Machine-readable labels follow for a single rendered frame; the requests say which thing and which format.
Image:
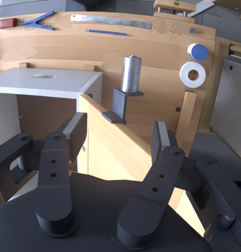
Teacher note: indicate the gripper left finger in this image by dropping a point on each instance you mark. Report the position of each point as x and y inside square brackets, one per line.
[53, 177]

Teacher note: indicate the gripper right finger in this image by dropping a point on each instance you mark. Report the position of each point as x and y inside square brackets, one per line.
[152, 196]

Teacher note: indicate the light wooden cabinet door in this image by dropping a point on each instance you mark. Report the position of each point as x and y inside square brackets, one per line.
[112, 149]

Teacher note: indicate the grey flat panel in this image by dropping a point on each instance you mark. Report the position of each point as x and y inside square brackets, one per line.
[228, 102]

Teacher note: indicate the light wooden strip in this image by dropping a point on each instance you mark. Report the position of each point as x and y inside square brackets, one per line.
[186, 114]

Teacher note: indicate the white cabinet body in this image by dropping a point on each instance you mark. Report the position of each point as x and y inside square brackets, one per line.
[43, 82]

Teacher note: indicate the small wooden stop block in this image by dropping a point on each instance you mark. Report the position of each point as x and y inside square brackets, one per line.
[89, 68]
[24, 65]

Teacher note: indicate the white tape roll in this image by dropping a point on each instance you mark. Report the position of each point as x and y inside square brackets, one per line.
[184, 76]

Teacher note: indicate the white cylinder with blue cap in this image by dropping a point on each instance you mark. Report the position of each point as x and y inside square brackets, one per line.
[199, 52]

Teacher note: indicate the blue pencil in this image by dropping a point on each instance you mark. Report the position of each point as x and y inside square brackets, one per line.
[106, 32]

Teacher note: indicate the blue pliers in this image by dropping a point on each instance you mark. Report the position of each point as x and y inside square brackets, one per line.
[37, 22]

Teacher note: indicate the red utility knife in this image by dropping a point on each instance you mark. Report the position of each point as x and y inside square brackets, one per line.
[6, 23]

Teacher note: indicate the steel ruler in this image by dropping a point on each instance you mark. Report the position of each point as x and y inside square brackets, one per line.
[112, 21]

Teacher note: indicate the light wooden dowel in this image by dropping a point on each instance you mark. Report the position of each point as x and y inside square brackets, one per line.
[238, 50]

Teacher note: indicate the small grey knob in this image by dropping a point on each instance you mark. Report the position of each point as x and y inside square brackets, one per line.
[192, 30]

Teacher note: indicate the wooden block with grey pegs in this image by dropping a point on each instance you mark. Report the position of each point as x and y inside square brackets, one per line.
[174, 7]

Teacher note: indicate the white flat sheet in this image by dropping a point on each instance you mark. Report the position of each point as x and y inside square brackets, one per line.
[201, 7]

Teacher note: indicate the silver cylinder on dark bracket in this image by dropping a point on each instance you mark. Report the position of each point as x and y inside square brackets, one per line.
[130, 76]

